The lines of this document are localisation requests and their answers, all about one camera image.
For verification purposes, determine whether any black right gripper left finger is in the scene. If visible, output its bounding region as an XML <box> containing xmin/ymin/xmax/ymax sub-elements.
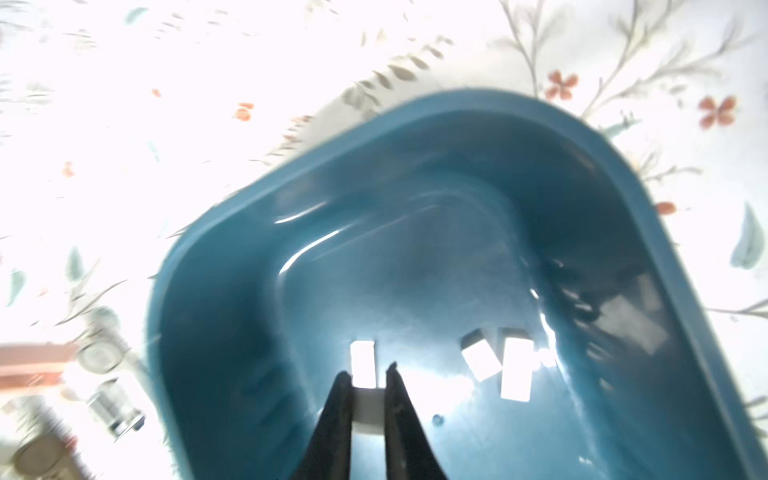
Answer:
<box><xmin>290</xmin><ymin>371</ymin><xmax>354</xmax><ymax>480</ymax></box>

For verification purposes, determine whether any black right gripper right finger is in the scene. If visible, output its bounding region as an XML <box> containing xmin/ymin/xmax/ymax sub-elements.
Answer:
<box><xmin>384</xmin><ymin>362</ymin><xmax>447</xmax><ymax>480</ymax></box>

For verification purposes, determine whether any pink mini stapler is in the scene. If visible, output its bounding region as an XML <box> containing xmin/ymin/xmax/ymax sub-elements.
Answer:
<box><xmin>1</xmin><ymin>340</ymin><xmax>147</xmax><ymax>439</ymax></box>

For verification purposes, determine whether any staple strip five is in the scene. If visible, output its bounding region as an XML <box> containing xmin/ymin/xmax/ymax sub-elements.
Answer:
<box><xmin>352</xmin><ymin>387</ymin><xmax>385</xmax><ymax>436</ymax></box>

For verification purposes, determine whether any staple strip two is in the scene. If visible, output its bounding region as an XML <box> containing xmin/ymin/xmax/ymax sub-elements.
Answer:
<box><xmin>349</xmin><ymin>340</ymin><xmax>377</xmax><ymax>389</ymax></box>

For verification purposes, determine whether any staple strip three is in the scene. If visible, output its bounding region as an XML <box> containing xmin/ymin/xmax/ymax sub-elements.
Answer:
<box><xmin>461</xmin><ymin>329</ymin><xmax>502</xmax><ymax>382</ymax></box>

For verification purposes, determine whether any staple strip four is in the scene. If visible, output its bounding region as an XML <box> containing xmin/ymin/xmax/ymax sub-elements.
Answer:
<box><xmin>500</xmin><ymin>330</ymin><xmax>536</xmax><ymax>402</ymax></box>

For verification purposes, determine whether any teal plastic tray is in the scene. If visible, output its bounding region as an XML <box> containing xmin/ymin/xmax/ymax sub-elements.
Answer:
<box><xmin>147</xmin><ymin>90</ymin><xmax>767</xmax><ymax>479</ymax></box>

